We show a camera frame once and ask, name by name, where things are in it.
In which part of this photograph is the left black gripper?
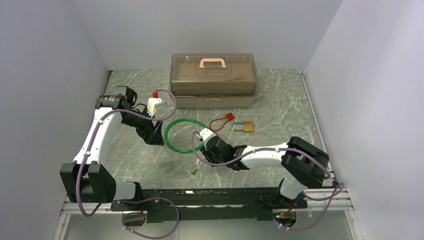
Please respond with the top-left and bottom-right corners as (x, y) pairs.
(121, 105), (165, 146)

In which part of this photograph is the green cable lock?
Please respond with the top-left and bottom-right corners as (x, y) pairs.
(164, 118), (210, 154)

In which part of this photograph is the silver key set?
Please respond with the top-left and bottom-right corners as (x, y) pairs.
(186, 169), (198, 176)

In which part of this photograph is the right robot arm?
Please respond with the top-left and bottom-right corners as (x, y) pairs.
(193, 132), (331, 208)

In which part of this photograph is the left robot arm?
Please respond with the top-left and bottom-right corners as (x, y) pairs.
(59, 86), (165, 210)

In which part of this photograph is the brass padlock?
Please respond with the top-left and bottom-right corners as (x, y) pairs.
(230, 121), (255, 133)

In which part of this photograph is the brown translucent tool box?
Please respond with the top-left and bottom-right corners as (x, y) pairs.
(169, 53), (258, 109)

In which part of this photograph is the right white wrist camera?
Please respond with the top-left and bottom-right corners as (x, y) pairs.
(197, 128), (216, 143)

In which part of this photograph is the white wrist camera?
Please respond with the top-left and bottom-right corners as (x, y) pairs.
(197, 128), (216, 143)
(146, 91), (166, 118)

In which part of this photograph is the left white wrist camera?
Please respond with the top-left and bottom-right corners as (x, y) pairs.
(146, 91), (166, 118)

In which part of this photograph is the red cable lock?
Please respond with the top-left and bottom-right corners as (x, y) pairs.
(208, 113), (235, 132)

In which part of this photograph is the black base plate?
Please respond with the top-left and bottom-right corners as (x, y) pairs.
(110, 187), (308, 223)

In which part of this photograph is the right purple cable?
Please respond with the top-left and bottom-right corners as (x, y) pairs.
(192, 131), (345, 232)

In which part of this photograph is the pink tool box handle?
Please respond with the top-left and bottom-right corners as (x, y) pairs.
(199, 58), (227, 69)

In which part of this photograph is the aluminium frame rail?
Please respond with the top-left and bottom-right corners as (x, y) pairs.
(82, 187), (353, 214)

